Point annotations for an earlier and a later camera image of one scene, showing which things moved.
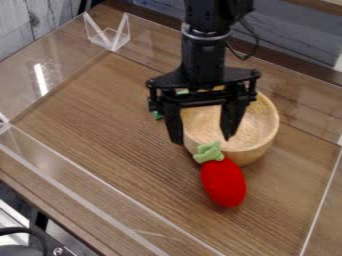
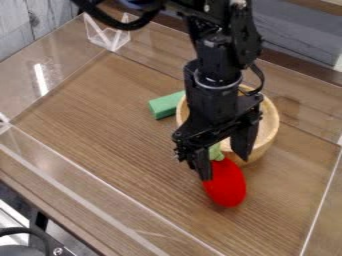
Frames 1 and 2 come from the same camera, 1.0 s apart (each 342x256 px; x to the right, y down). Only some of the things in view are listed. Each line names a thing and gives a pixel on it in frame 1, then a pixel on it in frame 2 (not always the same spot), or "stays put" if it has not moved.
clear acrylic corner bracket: [109, 38] stays put
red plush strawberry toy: [221, 178] stays put
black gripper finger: [174, 121] → [203, 163]
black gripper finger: [232, 114] → [245, 140]
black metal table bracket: [39, 225] stays put
